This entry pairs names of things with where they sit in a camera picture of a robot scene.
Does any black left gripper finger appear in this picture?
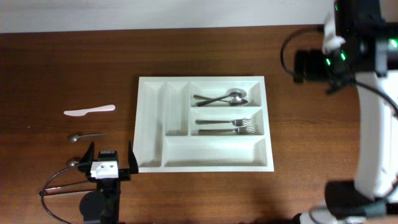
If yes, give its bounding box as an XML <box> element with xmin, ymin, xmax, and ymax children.
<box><xmin>80</xmin><ymin>142</ymin><xmax>95</xmax><ymax>164</ymax></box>
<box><xmin>128</xmin><ymin>141</ymin><xmax>139</xmax><ymax>174</ymax></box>

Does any small metal teaspoon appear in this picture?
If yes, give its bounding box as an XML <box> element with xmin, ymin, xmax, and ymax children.
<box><xmin>66</xmin><ymin>157</ymin><xmax>80</xmax><ymax>167</ymax></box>
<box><xmin>68</xmin><ymin>133</ymin><xmax>106</xmax><ymax>142</ymax></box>

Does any pink plastic knife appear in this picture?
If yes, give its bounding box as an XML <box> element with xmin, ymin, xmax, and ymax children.
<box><xmin>63</xmin><ymin>105</ymin><xmax>116</xmax><ymax>117</ymax></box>

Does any large metal spoon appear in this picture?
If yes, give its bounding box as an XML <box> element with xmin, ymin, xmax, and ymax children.
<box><xmin>193</xmin><ymin>95</ymin><xmax>249</xmax><ymax>106</ymax></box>
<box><xmin>195</xmin><ymin>88</ymin><xmax>247</xmax><ymax>107</ymax></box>

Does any metal fork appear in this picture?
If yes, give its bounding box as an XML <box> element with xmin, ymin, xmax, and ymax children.
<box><xmin>195</xmin><ymin>119</ymin><xmax>253</xmax><ymax>127</ymax></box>
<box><xmin>198</xmin><ymin>126</ymin><xmax>256</xmax><ymax>135</ymax></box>

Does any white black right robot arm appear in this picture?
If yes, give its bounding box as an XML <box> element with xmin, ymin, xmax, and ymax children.
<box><xmin>290</xmin><ymin>0</ymin><xmax>397</xmax><ymax>223</ymax></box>

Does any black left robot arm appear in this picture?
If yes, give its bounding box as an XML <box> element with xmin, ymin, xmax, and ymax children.
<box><xmin>78</xmin><ymin>141</ymin><xmax>139</xmax><ymax>223</ymax></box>

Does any white plastic cutlery tray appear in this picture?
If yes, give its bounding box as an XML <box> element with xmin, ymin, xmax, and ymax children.
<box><xmin>133</xmin><ymin>76</ymin><xmax>274</xmax><ymax>172</ymax></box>

